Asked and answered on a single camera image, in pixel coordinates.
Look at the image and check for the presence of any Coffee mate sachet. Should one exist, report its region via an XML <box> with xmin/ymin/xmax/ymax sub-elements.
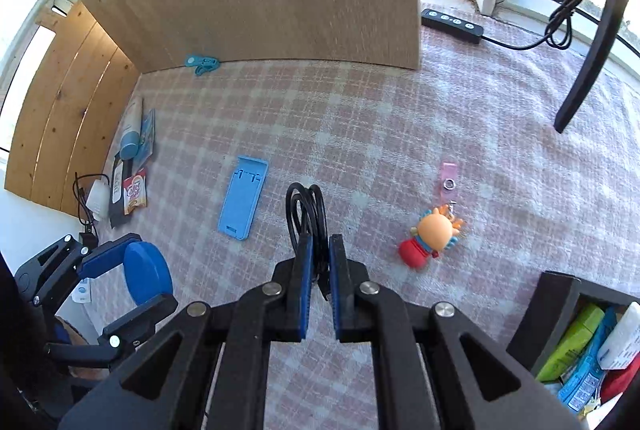
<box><xmin>124</xmin><ymin>168</ymin><xmax>148</xmax><ymax>215</ymax></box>

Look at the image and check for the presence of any blue phone stand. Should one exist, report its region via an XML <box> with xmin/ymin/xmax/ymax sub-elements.
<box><xmin>218</xmin><ymin>156</ymin><xmax>269</xmax><ymax>240</ymax></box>

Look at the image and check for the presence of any white AQUA sunscreen tube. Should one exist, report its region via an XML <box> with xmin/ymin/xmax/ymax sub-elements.
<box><xmin>119</xmin><ymin>96</ymin><xmax>143</xmax><ymax>161</ymax></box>

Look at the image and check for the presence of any blue wipes packet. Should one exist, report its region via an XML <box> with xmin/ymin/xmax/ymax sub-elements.
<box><xmin>558</xmin><ymin>306</ymin><xmax>617</xmax><ymax>414</ymax></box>

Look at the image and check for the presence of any Vinda dotted tissue pack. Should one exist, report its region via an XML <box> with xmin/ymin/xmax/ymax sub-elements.
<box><xmin>597</xmin><ymin>302</ymin><xmax>640</xmax><ymax>370</ymax></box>

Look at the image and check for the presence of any black wet wipes pack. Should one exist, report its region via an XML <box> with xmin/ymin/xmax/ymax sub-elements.
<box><xmin>108</xmin><ymin>153</ymin><xmax>132</xmax><ymax>228</ymax></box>

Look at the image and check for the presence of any blue foil sachet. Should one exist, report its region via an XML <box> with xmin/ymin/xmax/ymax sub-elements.
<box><xmin>132</xmin><ymin>109</ymin><xmax>155</xmax><ymax>172</ymax></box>

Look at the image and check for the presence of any black storage tray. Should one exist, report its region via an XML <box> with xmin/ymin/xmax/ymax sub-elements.
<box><xmin>506</xmin><ymin>271</ymin><xmax>639</xmax><ymax>401</ymax></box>

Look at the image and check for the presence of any teal clothespin by board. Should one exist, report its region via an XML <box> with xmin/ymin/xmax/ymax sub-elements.
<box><xmin>184</xmin><ymin>55</ymin><xmax>220</xmax><ymax>76</ymax></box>

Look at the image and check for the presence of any green lotion tube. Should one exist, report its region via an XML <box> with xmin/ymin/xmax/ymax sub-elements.
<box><xmin>536</xmin><ymin>303</ymin><xmax>604</xmax><ymax>382</ymax></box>

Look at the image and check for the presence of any black power strip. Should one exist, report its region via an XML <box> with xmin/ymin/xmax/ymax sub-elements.
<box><xmin>420</xmin><ymin>8</ymin><xmax>484</xmax><ymax>45</ymax></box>

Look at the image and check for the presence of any red cloth pouch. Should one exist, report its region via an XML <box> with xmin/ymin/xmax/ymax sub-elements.
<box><xmin>600</xmin><ymin>362</ymin><xmax>639</xmax><ymax>404</ymax></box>

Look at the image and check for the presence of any black device cable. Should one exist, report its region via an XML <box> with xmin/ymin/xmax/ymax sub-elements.
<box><xmin>71</xmin><ymin>172</ymin><xmax>111</xmax><ymax>241</ymax></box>

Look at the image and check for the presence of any cartoon doll keychain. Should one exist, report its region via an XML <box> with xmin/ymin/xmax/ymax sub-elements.
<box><xmin>398</xmin><ymin>202</ymin><xmax>464</xmax><ymax>269</ymax></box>

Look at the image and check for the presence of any pine wood wall panel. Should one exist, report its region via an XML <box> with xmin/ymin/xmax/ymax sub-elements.
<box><xmin>4</xmin><ymin>2</ymin><xmax>140</xmax><ymax>215</ymax></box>

